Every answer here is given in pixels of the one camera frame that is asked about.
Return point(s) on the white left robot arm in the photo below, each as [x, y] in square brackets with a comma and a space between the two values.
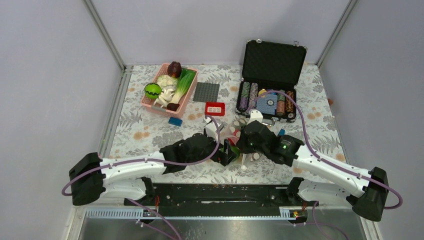
[93, 177]

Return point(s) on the pink plastic basket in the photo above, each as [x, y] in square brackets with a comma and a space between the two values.
[156, 109]

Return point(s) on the white mushroom toy cluster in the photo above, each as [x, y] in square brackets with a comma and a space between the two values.
[168, 85]

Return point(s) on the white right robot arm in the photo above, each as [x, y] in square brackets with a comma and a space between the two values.
[362, 189]

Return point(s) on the clear zip top bag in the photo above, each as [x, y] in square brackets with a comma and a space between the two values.
[234, 132]

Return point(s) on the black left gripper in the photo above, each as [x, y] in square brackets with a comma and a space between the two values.
[227, 156]

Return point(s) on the green bok choy toy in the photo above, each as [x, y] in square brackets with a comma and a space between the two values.
[183, 85]

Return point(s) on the blue playing card deck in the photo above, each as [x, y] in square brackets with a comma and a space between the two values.
[267, 104]

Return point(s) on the dark purple plum toy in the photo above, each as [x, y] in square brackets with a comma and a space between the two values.
[174, 69]

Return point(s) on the dark grey lego baseplate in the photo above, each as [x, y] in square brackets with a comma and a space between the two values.
[206, 92]

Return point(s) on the dark eggplant toy in basket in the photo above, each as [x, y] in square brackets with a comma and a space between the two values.
[173, 106]

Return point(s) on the blue lego brick near case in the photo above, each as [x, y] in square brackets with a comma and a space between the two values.
[281, 132]

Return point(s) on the black poker chip case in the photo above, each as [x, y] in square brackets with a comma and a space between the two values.
[271, 68]

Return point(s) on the blue lego brick near basket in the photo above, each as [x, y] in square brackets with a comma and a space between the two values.
[175, 121]

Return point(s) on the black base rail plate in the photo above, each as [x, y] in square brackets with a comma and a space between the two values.
[221, 200]

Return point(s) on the red lego brick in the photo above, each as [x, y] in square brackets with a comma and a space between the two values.
[215, 109]

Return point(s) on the green watermelon toy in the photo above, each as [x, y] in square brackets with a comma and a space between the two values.
[152, 91]

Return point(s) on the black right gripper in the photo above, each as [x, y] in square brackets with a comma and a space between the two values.
[241, 143]

